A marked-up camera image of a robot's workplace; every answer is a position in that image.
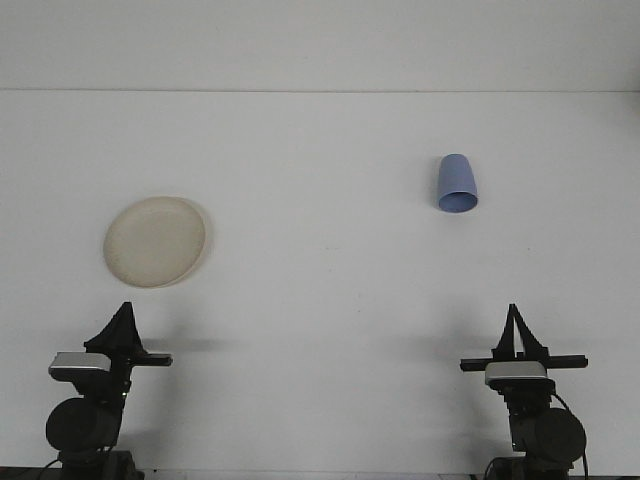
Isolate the pale blue cup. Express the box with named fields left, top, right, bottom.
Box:
left=435, top=153, right=480, bottom=215

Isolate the pale round plate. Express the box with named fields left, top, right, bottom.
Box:
left=102, top=195, right=214, bottom=290

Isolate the long black arm cable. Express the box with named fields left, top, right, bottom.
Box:
left=552, top=393, right=590, bottom=476

